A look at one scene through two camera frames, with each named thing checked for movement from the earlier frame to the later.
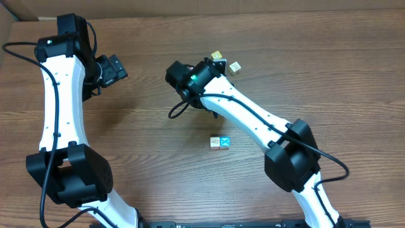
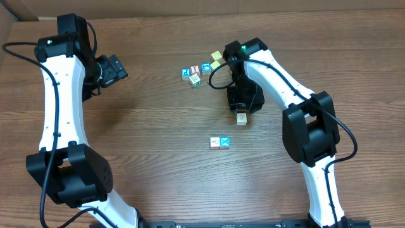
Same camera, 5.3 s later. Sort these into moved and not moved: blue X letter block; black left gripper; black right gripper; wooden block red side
Moved: black right gripper
Not moved: wooden block red side; black left gripper; blue X letter block
